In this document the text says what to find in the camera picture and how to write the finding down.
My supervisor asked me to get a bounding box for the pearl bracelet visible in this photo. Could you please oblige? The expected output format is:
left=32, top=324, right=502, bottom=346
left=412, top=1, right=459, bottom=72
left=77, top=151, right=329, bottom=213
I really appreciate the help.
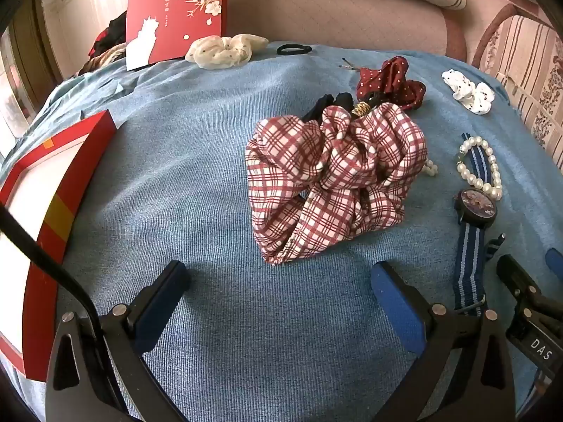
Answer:
left=455, top=136, right=503, bottom=201

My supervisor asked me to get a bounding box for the black clothing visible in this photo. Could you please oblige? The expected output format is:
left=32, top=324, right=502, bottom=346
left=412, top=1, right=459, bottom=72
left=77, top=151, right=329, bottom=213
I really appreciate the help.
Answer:
left=89, top=10, right=129, bottom=59

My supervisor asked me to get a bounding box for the red polka dot scrunchie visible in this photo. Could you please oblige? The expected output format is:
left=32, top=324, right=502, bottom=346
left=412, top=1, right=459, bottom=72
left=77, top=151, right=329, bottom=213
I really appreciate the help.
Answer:
left=355, top=56, right=427, bottom=111

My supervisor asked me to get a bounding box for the red plaid scrunchie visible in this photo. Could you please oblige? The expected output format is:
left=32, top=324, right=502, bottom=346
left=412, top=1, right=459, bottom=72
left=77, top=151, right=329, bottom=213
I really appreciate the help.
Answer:
left=245, top=102, right=429, bottom=266

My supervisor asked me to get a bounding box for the black cable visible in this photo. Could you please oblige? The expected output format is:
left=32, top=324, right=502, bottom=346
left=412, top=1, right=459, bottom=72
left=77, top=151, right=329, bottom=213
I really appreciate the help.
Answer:
left=0, top=206, right=107, bottom=332

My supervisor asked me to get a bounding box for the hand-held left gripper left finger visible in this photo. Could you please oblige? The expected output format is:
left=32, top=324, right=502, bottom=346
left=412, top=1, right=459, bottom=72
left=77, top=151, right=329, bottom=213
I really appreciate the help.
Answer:
left=45, top=260, right=191, bottom=422

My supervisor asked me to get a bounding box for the blue blanket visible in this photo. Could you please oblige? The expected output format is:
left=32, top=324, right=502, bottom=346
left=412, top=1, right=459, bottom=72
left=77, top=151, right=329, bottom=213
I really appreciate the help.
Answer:
left=0, top=40, right=563, bottom=422

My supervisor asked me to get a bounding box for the cream dotted scrunchie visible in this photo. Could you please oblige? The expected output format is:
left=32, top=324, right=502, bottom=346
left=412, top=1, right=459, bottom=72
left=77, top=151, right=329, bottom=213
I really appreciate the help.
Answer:
left=185, top=34, right=270, bottom=70

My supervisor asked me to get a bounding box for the black scrunchie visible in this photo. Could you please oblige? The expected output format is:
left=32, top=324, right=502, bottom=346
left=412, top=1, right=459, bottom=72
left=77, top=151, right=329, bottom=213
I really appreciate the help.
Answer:
left=303, top=91, right=356, bottom=122

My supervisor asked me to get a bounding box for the wooden glass door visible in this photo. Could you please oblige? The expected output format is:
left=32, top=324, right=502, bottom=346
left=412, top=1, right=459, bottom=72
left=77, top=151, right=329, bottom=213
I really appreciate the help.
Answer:
left=0, top=0, right=89, bottom=154

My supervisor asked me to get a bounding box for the red floral box lid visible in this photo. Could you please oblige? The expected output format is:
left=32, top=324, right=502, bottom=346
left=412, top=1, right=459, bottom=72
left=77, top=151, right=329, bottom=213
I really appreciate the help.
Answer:
left=126, top=0, right=230, bottom=72

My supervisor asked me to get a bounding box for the brown patterned cloth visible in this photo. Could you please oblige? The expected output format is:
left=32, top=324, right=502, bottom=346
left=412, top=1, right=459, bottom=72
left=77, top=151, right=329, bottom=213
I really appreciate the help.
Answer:
left=78, top=44, right=128, bottom=76

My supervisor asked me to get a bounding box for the watch with striped blue strap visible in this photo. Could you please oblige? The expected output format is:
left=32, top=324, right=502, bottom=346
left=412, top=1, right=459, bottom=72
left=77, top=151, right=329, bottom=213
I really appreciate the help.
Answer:
left=452, top=134, right=506, bottom=318

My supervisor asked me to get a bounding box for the red gift box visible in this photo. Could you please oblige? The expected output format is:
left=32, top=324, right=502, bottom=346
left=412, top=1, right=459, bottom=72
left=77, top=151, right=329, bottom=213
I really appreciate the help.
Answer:
left=0, top=111, right=119, bottom=381

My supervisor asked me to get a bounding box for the metal bobby pin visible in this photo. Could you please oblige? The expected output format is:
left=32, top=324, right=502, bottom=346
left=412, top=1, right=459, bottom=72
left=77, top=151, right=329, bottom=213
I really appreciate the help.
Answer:
left=340, top=57, right=371, bottom=73

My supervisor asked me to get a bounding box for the mauve sofa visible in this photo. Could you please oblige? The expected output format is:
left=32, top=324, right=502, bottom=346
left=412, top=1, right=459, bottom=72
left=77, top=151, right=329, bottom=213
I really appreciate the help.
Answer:
left=222, top=0, right=563, bottom=69

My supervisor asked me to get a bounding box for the white dotted scrunchie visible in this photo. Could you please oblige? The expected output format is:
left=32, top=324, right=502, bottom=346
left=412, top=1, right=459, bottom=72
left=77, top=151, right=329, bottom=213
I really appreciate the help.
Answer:
left=441, top=69, right=496, bottom=116

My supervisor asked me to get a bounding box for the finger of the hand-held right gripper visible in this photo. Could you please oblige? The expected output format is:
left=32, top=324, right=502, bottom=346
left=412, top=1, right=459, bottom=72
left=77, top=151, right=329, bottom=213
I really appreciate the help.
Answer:
left=497, top=254, right=545, bottom=314
left=544, top=248, right=563, bottom=274

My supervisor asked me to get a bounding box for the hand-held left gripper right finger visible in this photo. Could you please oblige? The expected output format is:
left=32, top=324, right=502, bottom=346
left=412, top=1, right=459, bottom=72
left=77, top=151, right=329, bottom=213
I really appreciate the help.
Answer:
left=371, top=261, right=516, bottom=422

